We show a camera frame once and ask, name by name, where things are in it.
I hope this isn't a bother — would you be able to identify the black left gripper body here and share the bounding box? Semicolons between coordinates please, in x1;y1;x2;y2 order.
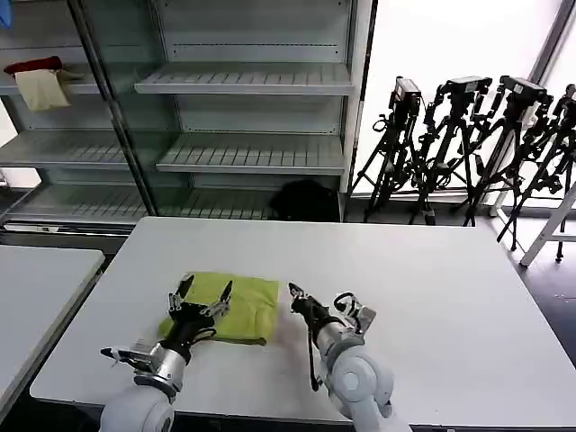
166;303;218;357

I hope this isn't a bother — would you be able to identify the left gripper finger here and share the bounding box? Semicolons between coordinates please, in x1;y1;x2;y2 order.
167;274;196;313
199;280;235;318

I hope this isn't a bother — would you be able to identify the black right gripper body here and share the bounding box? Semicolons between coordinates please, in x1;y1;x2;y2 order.
289;295;335;338

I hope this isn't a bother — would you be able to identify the green t-shirt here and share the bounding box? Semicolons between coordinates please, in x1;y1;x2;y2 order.
156;270;281;347

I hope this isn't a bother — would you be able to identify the black bag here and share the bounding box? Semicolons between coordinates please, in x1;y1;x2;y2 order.
268;178;339;222

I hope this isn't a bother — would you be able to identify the small white table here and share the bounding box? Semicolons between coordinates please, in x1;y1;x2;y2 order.
0;244;106;409

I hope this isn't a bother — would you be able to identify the empty grey metal shelf rack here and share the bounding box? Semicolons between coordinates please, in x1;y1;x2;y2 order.
132;0;374;221

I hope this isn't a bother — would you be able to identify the beige cloth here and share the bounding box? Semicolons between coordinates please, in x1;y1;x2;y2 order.
14;68;72;112

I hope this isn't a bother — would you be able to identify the red cloth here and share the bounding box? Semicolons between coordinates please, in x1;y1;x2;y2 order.
3;55;64;75

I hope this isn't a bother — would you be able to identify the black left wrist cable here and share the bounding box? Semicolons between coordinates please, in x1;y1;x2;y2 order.
99;345;136;364

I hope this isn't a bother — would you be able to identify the black tripod with camera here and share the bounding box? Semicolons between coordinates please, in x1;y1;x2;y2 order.
495;83;576;264
462;74;554;227
409;76;495;228
349;76;437;226

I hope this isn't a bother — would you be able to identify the grey shelf rack, black post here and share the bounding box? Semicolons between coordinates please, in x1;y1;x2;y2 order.
0;0;158;235

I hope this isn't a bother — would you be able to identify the white slanted frame leg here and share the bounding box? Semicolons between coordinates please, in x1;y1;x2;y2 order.
519;180;576;269

